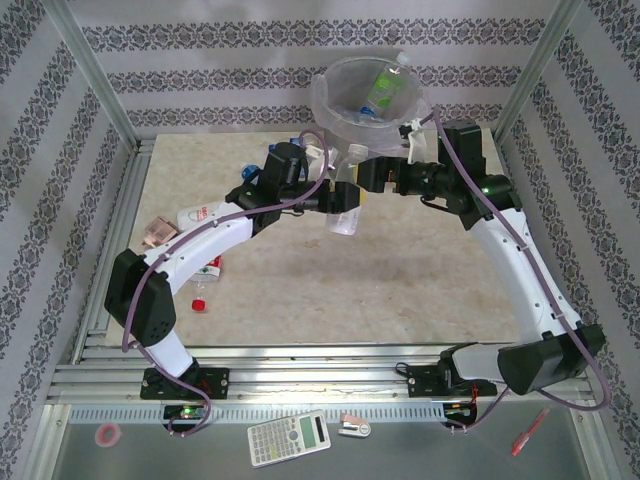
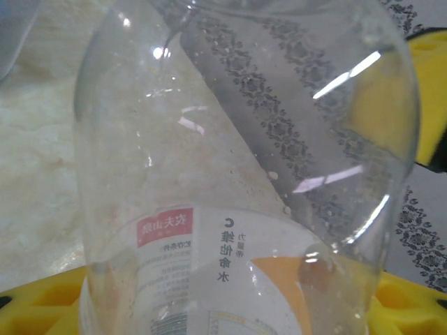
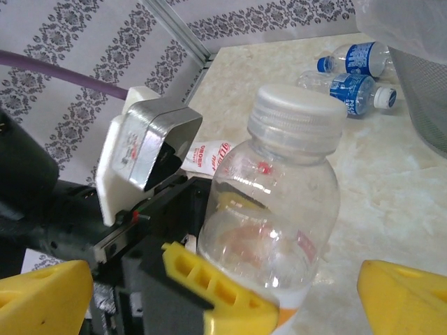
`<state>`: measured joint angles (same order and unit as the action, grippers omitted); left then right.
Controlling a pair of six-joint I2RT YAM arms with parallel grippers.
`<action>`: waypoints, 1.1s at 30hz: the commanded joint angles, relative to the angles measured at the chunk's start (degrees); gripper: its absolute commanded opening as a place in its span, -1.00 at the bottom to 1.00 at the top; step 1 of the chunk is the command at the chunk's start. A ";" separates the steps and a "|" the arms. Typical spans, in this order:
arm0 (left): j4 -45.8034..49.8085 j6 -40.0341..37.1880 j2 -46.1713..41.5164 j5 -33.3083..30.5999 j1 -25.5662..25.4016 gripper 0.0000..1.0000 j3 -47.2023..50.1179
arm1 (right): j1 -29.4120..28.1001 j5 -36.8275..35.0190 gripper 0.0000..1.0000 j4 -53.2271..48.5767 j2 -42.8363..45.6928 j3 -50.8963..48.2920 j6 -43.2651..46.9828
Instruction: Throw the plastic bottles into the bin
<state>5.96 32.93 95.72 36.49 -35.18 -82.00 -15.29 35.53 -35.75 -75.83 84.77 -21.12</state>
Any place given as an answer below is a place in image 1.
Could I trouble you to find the aluminium cross rails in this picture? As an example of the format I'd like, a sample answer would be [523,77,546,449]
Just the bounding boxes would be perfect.
[47,341,594,405]

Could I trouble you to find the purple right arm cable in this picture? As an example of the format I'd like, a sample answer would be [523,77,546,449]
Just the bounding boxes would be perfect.
[422,108,612,435]

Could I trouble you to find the slotted metal strip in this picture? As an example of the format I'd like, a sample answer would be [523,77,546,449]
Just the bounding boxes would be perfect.
[67,402,446,425]

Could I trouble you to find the pink square container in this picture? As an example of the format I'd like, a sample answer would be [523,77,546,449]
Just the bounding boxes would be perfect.
[141,214,180,250]

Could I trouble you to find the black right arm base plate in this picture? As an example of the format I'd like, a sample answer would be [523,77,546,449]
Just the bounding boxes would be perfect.
[407,364,496,400]

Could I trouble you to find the green label plastic bottle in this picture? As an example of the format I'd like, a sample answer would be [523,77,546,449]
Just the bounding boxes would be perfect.
[366,51,412,110]

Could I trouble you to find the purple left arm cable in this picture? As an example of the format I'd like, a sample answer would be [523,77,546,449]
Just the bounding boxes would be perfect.
[121,129,334,437]

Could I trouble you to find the clear plastic bin liner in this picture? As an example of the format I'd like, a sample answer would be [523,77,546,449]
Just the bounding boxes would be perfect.
[312,54,432,159]

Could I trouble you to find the aluminium frame bar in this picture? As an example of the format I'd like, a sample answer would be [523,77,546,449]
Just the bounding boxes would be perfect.
[567,399,621,480]
[27,403,71,480]

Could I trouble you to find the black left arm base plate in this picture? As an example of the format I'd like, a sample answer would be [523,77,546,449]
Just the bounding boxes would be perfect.
[139,367,231,401]

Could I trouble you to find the small circuit board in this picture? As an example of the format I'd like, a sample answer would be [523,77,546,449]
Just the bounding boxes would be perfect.
[442,402,479,420]

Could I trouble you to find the circuit board green light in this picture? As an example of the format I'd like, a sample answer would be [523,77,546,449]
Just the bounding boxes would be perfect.
[163,403,210,422]

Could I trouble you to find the large blue label bottle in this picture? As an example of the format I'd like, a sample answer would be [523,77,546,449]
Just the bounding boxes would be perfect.
[355,101,384,125]

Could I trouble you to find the pink tape roll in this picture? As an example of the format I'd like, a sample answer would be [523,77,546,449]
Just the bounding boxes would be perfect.
[93,423,123,448]

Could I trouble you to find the red label crushed bottle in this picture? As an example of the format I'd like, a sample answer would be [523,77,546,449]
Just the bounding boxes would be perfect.
[191,254,225,314]

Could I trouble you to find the grey translucent waste bin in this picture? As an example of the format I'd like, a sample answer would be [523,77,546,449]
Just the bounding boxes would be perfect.
[312,54,431,166]

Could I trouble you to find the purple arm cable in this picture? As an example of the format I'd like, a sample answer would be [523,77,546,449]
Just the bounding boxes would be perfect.
[422,108,612,435]
[121,129,334,437]

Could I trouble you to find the red pen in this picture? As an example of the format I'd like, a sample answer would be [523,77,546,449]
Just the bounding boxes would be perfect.
[510,407,551,457]

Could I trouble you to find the white scientific calculator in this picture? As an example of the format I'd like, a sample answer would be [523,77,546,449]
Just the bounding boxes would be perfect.
[246,408,333,470]

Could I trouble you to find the pink white stapler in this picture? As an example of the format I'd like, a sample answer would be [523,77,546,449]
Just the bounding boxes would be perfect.
[337,412,372,439]

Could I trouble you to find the aluminium frame post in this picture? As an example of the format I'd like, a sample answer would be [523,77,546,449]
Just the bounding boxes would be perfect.
[42,0,140,147]
[497,0,585,134]

